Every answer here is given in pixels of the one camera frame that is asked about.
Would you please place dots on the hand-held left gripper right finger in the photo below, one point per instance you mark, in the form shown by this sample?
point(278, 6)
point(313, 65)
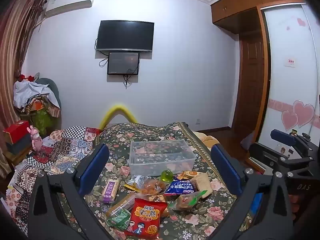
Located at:
point(226, 170)

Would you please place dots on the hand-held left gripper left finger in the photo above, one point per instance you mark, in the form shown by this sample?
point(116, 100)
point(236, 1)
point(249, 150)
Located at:
point(93, 166)

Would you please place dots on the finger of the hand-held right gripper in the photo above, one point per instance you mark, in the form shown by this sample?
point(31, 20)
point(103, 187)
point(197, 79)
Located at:
point(282, 136)
point(265, 155)

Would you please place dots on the tan bread packet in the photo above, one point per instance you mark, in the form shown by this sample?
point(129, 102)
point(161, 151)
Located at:
point(203, 183)

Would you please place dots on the purple snack packet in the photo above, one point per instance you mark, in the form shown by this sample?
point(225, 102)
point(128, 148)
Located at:
point(111, 188)

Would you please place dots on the orange cookie packet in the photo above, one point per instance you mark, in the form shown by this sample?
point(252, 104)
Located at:
point(190, 174)

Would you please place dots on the clear cracker packet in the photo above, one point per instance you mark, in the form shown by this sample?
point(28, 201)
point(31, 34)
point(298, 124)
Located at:
point(120, 206)

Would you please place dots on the bread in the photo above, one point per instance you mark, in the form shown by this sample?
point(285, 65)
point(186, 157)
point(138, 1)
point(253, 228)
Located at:
point(187, 201)

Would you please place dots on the blue snack packet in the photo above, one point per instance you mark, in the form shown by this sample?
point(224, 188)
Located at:
point(178, 187)

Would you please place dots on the clear bag of small buns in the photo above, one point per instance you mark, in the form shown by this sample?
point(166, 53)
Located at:
point(150, 186)

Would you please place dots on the green snack packet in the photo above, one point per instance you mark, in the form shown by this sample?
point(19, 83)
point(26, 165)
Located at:
point(118, 220)

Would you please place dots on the clear plastic storage container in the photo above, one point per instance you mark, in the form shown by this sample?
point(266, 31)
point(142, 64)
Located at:
point(162, 156)

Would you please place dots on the red snack packet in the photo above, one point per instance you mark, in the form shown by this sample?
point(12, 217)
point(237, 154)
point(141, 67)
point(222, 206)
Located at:
point(145, 217)

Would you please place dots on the pink heart sticker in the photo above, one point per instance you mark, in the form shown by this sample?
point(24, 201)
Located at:
point(300, 115)

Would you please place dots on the tan pillow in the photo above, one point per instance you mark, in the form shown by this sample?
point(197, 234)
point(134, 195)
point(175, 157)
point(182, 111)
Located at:
point(208, 140)

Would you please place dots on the patchwork quilt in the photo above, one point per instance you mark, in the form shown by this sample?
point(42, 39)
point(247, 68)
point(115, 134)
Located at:
point(65, 142)

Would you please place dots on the white sliding wardrobe door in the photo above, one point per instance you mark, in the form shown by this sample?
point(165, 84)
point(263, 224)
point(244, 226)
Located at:
point(285, 92)

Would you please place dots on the green jelly cup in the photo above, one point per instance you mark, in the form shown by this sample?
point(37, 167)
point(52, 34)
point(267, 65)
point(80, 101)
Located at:
point(167, 176)

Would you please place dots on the yellow foam tube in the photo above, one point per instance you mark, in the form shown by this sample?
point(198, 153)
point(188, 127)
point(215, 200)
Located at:
point(117, 107)

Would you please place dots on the pink rabbit toy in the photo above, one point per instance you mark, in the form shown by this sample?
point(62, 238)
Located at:
point(35, 138)

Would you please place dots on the wooden door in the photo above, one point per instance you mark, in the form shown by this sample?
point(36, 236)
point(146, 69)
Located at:
point(250, 80)

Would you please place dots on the green cloth bag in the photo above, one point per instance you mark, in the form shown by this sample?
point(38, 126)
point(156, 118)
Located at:
point(40, 121)

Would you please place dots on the paper label sticker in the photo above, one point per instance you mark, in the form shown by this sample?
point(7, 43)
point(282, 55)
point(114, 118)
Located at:
point(290, 62)

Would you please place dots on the grey box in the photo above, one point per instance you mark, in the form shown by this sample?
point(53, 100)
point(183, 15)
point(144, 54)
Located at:
point(21, 145)

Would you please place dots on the wooden nightstand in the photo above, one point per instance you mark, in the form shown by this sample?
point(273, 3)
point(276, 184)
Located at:
point(12, 161)

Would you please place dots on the red box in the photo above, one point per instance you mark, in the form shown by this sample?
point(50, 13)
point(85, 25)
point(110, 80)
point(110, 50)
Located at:
point(16, 130)

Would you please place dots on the grey chair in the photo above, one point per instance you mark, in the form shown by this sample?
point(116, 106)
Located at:
point(53, 87)

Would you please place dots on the pile of clothes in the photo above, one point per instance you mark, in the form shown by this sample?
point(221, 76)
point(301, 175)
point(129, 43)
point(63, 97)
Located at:
point(27, 92)

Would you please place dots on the small black monitor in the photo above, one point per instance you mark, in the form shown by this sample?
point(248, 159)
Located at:
point(123, 63)

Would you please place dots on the wooden overhead cabinet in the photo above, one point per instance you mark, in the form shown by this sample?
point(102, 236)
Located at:
point(232, 15)

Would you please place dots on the striped brown curtain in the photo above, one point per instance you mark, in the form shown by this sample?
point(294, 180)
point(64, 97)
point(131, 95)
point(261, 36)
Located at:
point(15, 42)

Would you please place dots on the white air conditioner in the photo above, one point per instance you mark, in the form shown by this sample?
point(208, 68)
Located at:
point(70, 2)

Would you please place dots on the wall outlet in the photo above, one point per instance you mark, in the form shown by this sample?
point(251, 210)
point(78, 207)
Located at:
point(198, 121)

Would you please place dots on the wall-mounted television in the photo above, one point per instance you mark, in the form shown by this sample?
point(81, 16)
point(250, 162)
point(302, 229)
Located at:
point(125, 35)

